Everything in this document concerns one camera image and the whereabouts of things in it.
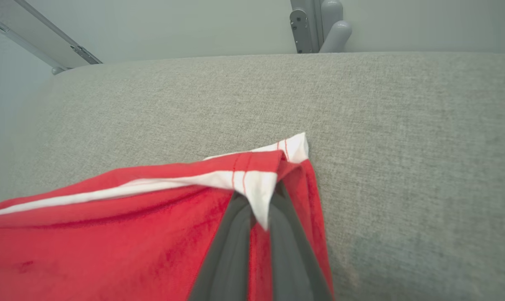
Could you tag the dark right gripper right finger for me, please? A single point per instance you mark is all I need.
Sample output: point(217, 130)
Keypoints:
point(292, 267)

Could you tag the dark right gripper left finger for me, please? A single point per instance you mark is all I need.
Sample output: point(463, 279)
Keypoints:
point(229, 259)

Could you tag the red white basketball jersey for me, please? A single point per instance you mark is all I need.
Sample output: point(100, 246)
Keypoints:
point(110, 251)

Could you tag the grey fabric sofa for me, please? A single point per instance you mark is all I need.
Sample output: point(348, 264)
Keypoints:
point(403, 167)

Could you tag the grey metal post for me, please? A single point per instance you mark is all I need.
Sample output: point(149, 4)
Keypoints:
point(304, 29)

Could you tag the grey diagonal metal rail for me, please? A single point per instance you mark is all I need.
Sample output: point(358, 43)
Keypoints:
point(39, 33)

